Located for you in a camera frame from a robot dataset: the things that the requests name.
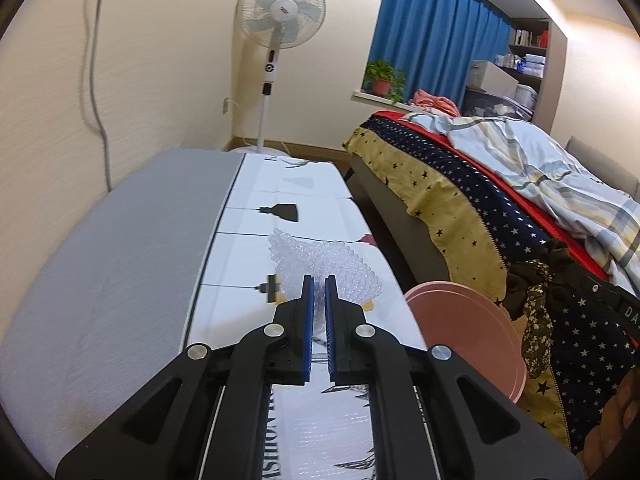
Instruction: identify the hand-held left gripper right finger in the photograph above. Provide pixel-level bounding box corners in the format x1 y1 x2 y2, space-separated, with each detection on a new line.
325 275 585 480

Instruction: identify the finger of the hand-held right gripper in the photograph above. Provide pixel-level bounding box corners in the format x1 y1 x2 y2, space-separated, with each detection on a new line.
565 262 626 311

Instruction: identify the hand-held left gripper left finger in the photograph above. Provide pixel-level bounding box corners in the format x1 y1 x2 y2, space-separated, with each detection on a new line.
55 275 316 480

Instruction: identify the dark floral cloth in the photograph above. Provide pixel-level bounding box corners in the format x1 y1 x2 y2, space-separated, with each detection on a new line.
500 239 573 380

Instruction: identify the clear bubble wrap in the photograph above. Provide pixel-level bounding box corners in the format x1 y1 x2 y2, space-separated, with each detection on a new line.
267 228 383 351

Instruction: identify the pink plastic bin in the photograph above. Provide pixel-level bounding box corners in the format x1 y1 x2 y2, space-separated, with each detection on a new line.
404 281 527 405

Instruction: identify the grey headboard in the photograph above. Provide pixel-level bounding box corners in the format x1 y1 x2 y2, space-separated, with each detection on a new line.
567 135 640 193

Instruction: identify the grey bed base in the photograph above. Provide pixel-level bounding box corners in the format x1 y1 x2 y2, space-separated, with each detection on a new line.
347 152 451 286

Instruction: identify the striped plaid duvet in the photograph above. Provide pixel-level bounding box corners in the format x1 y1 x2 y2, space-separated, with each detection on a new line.
402 112 640 281

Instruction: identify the bed with striped quilt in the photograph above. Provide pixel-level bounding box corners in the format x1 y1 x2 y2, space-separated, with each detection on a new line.
344 111 640 453

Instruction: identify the grey padded mat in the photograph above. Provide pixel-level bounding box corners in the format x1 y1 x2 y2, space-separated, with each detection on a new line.
0 147 246 478

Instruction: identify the dark storage box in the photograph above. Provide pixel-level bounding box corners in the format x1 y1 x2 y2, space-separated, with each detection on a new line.
460 87 536 121

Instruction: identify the stack of blue white packets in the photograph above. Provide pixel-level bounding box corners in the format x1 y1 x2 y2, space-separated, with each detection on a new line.
495 52 546 73

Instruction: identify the white cardboard box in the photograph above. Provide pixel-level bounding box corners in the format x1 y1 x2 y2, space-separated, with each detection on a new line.
467 60 520 95

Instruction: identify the white windowsill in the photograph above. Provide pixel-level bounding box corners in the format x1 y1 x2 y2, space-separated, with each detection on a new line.
352 90 426 111

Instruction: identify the wooden bookshelf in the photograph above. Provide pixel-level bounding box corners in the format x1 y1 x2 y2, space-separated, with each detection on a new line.
507 17 553 96

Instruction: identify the pink crumpled cloth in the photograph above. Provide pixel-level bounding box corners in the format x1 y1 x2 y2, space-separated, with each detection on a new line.
409 89 461 117

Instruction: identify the potted green plant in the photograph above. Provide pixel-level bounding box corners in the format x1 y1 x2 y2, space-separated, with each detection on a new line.
363 59 407 103

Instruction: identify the row of books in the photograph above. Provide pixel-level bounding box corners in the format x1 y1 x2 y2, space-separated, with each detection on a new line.
514 29 550 50

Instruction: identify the blue curtain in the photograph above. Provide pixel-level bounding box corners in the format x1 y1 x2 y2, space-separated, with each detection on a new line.
367 0 513 111

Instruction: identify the white standing fan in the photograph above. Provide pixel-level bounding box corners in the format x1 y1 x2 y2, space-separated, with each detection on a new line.
227 0 328 153

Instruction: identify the grey wall cable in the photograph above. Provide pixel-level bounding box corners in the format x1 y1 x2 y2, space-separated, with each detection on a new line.
86 0 116 193

